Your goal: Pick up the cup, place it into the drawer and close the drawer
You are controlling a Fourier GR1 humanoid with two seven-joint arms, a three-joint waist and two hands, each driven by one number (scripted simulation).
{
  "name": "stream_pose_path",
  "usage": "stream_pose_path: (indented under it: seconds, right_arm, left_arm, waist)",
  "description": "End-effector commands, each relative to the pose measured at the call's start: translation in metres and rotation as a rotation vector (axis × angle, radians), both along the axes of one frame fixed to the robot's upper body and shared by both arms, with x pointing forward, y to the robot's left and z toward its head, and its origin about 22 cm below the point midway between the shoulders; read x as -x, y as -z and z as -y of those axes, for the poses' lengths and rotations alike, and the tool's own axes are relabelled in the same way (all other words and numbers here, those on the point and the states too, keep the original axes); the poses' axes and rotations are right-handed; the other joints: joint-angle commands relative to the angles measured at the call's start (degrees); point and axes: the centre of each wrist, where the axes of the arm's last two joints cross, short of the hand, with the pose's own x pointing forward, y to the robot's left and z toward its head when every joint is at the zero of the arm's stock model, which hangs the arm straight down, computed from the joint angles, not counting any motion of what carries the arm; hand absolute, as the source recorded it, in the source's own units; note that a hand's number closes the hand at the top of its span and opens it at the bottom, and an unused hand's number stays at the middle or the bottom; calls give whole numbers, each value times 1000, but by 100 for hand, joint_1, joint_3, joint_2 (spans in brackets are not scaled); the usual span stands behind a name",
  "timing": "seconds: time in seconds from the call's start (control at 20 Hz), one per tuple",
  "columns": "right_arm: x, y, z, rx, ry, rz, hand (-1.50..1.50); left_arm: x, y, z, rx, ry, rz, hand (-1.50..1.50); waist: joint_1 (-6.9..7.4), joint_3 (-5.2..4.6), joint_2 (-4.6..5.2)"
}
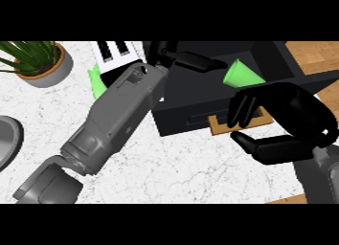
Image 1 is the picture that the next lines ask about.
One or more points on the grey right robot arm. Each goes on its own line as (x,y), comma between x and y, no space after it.
(324,178)

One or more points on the green plant in grey pot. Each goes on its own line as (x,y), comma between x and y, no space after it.
(40,63)

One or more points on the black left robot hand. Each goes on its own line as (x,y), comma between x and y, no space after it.
(196,60)

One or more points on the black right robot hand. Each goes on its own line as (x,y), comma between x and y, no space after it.
(304,111)

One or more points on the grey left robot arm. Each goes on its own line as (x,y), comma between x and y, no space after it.
(115,111)

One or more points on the black open drawer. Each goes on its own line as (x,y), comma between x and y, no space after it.
(196,95)

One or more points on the grey round metal bowl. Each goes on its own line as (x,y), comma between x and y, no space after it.
(0,143)

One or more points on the green flat object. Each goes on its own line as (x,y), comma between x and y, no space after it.
(96,83)

